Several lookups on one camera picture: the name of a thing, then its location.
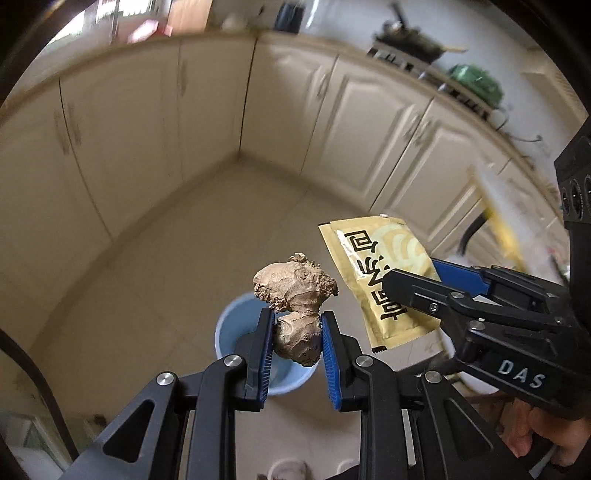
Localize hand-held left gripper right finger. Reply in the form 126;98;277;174
321;311;532;480

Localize black gas stove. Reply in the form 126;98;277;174
367;44;491;121

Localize black curved cable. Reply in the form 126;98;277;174
0;328;79;462

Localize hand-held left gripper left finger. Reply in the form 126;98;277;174
60;307;275;480

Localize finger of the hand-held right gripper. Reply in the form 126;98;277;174
382;269;478;324
431;258;571;319

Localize wooden cutting board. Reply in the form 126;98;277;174
166;0;213;35

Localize yellow seasoning packet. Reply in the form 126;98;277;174
318;215;441;354

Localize round marble table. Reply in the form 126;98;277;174
416;323;504;398

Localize ginger root piece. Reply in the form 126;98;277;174
253;252;340;367

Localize black electric kettle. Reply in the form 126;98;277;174
276;0;305;34

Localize blue plastic bin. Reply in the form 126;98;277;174
215;295;319;397

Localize red dish rack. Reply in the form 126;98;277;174
127;18;174;44

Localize green electric cooker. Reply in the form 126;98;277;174
448;64;505;108

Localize person's right hand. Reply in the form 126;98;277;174
512;399;591;478

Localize black wok with lid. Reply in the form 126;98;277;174
373;2;467;63

